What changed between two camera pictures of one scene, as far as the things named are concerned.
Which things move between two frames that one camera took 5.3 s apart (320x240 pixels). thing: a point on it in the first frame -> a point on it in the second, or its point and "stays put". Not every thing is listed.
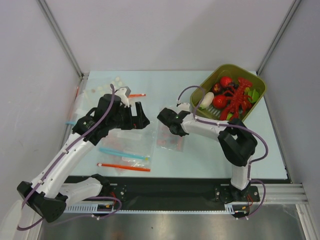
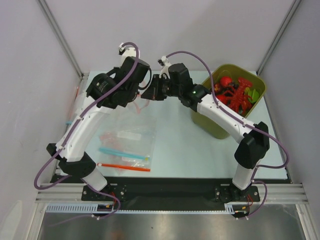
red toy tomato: [220, 101] stays put
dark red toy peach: [216, 87] stays put
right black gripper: [165, 117] -> [158, 88]
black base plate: [170, 190] stays put
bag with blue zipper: [131, 145] stays put
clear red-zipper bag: [167, 140] -> [140, 103]
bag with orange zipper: [128, 149] stays put
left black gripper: [136, 121] -> [116, 68]
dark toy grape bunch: [235, 86] stays put
